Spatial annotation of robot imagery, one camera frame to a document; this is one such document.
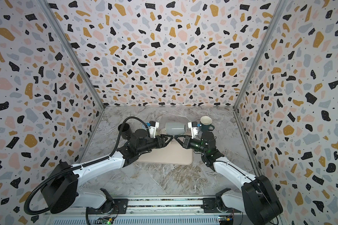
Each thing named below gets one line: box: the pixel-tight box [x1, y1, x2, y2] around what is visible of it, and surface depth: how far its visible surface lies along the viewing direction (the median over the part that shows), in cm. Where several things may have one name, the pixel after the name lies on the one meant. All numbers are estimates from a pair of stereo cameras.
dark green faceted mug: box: [199, 115, 216, 132], surface depth 102 cm
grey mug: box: [165, 121, 188, 135], surface depth 76 cm
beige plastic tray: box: [136, 138, 193, 166], surface depth 89 cm
